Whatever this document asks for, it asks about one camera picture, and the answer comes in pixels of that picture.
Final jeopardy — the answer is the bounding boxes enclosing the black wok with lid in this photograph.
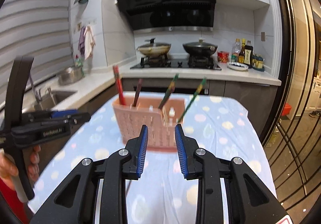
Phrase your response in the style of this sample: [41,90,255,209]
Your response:
[182,38,218,57]

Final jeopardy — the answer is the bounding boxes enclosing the person's left hand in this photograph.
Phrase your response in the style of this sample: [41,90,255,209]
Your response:
[0,144,42,191]

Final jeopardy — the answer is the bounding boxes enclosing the green dish soap bottle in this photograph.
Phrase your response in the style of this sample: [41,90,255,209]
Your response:
[75,55,83,68]

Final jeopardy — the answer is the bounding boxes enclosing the purple hanging towel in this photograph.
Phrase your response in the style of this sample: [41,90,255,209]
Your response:
[78,26,86,57]

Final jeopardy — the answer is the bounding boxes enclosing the beige wok with lid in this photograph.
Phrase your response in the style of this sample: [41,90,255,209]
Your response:
[137,38,171,57]

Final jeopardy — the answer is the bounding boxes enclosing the black range hood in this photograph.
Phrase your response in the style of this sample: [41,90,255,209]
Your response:
[117,0,216,31]

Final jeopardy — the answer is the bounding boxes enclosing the red instant noodle cup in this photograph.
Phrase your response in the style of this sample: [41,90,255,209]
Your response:
[217,51,229,63]

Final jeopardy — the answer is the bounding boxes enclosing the white plate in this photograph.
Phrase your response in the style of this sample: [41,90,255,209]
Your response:
[227,62,249,71]

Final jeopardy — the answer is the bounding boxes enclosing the red chopstick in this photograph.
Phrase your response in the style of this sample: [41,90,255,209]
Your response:
[113,65,126,106]

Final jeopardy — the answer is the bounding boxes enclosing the dark soy sauce bottle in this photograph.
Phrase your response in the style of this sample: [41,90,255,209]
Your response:
[244,41,254,68]

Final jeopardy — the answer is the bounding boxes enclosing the green seasoning jars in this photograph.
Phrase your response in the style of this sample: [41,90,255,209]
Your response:
[252,54,264,72]

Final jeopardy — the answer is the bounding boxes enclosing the pink perforated utensil holder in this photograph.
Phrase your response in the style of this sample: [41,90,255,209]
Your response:
[112,96,186,152]

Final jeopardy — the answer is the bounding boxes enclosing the dark purple chopstick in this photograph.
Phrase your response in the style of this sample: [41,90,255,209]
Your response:
[132,79,143,107]

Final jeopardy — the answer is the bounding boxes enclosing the white hanging towel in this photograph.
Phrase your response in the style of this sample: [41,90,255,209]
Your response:
[84,25,96,60]

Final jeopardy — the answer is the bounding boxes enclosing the brown sauce bottle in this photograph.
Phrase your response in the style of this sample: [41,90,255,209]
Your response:
[238,38,246,64]

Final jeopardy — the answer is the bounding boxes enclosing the steel sink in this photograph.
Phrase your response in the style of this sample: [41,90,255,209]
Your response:
[22,91,76,113]

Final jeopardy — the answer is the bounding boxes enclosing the steel pot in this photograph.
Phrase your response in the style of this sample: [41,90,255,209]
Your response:
[58,65,84,85]

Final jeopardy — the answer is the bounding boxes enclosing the green chopstick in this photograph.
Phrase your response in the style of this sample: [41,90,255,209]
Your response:
[158,74,179,110]
[177,77,206,124]

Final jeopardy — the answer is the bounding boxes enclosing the blue dotted tablecloth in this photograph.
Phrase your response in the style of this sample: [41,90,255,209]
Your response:
[28,95,275,223]

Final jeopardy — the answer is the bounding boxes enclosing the clear oil bottle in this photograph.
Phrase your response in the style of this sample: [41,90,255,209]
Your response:
[231,38,242,62]

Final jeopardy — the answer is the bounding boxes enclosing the chrome faucet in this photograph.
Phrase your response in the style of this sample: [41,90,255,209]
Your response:
[29,75,42,104]

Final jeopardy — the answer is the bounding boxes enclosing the black gas stove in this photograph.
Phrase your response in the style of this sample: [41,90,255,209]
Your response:
[131,55,221,70]

